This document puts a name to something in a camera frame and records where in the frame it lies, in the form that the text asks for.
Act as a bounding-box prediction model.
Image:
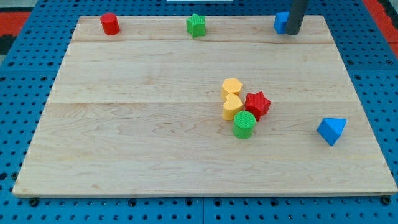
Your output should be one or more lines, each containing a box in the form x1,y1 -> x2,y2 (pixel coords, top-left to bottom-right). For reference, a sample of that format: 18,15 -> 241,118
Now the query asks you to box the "yellow hexagon block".
221,78 -> 243,101

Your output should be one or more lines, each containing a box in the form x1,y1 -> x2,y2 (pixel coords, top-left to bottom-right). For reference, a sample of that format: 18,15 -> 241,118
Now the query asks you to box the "gray cylindrical robot pusher rod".
285,0 -> 309,35

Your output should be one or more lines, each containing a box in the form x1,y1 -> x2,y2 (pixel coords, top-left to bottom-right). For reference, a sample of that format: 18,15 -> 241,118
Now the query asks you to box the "yellow heart block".
222,93 -> 243,121

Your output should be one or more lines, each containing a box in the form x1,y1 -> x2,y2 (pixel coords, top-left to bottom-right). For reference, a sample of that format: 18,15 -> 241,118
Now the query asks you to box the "green star block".
186,14 -> 206,38

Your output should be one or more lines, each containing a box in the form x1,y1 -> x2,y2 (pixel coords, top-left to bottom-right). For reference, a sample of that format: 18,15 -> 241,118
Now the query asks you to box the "blue cube block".
274,12 -> 289,35

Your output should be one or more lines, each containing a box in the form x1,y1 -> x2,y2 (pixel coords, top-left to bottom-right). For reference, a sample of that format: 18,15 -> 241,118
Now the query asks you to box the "blue triangle block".
317,118 -> 347,146

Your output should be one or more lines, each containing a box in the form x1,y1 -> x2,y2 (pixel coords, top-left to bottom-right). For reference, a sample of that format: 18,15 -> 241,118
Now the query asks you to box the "green cylinder block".
233,111 -> 256,139

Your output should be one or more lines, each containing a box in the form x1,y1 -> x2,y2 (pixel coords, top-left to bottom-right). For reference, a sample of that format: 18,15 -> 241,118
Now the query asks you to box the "red star block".
244,91 -> 271,122

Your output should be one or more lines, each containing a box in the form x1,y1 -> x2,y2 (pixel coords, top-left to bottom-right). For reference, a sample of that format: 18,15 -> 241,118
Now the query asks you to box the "red cylinder block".
100,12 -> 120,35

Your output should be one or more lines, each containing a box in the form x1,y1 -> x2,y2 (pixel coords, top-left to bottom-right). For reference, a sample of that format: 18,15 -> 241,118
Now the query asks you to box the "wooden board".
12,16 -> 397,198

